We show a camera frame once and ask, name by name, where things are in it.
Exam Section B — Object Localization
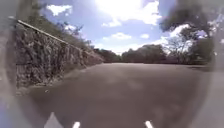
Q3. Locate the dry dirt verge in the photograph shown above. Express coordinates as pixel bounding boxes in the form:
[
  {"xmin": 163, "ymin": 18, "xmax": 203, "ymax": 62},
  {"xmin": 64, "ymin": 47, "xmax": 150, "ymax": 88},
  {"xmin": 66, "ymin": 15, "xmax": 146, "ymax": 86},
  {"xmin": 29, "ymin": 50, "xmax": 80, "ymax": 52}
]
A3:
[{"xmin": 19, "ymin": 68, "xmax": 88, "ymax": 96}]

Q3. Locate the rough stone wall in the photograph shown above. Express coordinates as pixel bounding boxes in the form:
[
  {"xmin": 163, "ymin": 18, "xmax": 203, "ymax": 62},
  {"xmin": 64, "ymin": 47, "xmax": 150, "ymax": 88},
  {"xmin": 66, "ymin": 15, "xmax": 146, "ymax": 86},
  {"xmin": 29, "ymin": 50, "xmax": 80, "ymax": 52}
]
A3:
[{"xmin": 14, "ymin": 19, "xmax": 104, "ymax": 88}]

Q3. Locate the large spreading tree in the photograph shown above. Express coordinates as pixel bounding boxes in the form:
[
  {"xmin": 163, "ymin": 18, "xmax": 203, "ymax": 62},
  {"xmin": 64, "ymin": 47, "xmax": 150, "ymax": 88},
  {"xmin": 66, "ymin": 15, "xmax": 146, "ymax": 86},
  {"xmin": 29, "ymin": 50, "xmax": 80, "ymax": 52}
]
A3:
[{"xmin": 159, "ymin": 0, "xmax": 224, "ymax": 66}]

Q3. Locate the grey asphalt road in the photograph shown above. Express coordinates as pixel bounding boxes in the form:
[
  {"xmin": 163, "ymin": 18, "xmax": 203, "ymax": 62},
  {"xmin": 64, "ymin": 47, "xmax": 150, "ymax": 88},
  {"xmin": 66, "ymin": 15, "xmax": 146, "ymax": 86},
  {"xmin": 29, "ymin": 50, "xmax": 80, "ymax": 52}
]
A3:
[{"xmin": 19, "ymin": 62, "xmax": 224, "ymax": 128}]

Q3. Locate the row of trees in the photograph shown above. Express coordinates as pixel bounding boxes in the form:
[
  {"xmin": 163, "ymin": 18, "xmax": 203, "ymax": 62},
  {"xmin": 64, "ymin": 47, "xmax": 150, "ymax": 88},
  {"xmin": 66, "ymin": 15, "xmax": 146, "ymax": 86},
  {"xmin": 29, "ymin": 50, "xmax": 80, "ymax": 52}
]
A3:
[{"xmin": 94, "ymin": 44, "xmax": 188, "ymax": 65}]

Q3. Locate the robot's own part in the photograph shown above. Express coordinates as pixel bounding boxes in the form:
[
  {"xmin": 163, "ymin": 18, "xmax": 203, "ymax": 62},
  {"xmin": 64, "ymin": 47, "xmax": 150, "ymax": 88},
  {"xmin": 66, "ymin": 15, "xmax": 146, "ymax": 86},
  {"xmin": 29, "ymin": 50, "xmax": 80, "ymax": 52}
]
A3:
[
  {"xmin": 144, "ymin": 120, "xmax": 154, "ymax": 128},
  {"xmin": 72, "ymin": 121, "xmax": 81, "ymax": 128}
]

